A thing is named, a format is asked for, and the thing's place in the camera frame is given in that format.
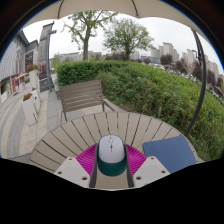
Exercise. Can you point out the grey storefront building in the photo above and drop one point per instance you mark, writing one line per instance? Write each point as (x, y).
(11, 56)

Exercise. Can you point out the blue mouse pad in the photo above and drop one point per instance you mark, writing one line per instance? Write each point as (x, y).
(173, 153)

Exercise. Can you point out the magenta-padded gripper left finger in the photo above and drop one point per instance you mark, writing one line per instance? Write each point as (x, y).
(71, 171)

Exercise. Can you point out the brown slatted wooden chair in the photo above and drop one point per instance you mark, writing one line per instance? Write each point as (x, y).
(81, 95)

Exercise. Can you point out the white and green computer mouse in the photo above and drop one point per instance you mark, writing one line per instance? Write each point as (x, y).
(111, 150)

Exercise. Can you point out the white planter with flowers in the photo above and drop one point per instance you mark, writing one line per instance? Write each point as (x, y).
(33, 76)
(29, 110)

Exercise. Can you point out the tall grey sign pillar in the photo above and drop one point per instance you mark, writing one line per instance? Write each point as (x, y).
(42, 50)

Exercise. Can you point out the round leafy tree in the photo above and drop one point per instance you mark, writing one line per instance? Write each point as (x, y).
(126, 35)

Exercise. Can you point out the curved black umbrella pole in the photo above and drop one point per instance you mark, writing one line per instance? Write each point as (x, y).
(201, 83)

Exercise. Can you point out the tall bare-trunk tree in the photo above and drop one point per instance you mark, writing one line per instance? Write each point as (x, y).
(85, 43)

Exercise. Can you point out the distant apartment buildings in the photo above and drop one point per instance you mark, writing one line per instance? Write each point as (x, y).
(168, 48)

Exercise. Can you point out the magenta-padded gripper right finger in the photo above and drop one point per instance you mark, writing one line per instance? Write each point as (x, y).
(151, 170)

